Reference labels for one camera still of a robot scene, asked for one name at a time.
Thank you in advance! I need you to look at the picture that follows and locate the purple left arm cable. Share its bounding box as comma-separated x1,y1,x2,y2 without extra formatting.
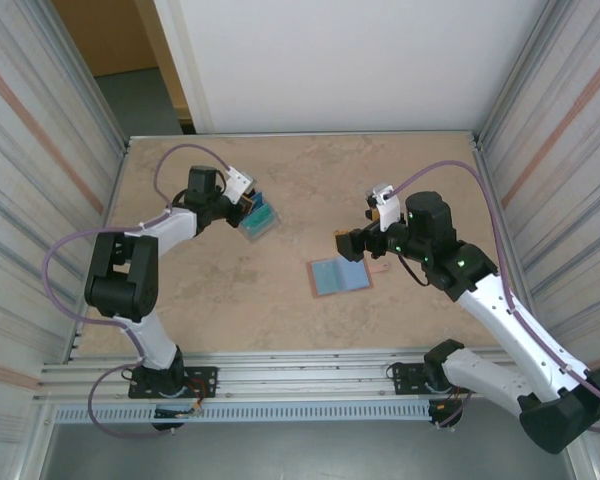
44,143,231,439

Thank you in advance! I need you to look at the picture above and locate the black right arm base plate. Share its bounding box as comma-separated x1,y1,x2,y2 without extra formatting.
388,362,481,396

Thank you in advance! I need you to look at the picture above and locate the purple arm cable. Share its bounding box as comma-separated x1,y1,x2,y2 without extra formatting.
389,159,600,434
44,143,231,439

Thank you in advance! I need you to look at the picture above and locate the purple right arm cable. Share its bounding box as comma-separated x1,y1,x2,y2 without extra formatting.
389,159,600,434

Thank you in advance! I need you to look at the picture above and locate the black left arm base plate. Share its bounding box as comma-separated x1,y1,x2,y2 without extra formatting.
128,366,219,400

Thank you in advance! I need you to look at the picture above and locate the brown wooden panel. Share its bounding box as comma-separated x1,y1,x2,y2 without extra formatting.
52,0,194,124

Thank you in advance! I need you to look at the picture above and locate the teal credit card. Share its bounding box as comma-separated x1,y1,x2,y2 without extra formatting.
242,208,280,240

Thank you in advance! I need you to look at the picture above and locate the grey slotted cable duct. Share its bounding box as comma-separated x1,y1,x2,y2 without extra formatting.
53,402,431,425

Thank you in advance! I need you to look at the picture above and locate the translucent corrugated side panel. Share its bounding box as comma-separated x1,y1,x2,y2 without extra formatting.
472,0,600,480
0,0,131,480

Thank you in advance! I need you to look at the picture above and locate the aluminium mounting rail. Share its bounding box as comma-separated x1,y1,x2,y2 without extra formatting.
33,348,579,407

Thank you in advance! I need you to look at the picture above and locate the clear acrylic card stand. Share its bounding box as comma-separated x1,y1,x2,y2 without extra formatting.
237,192,282,245

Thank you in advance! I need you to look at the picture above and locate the white partition board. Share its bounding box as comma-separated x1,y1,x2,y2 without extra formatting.
152,0,554,136

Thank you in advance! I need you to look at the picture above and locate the red orange wire bundle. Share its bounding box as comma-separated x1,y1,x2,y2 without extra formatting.
182,378,217,417
429,382,479,417

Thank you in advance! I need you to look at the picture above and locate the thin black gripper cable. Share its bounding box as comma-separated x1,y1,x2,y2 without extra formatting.
401,252,432,288

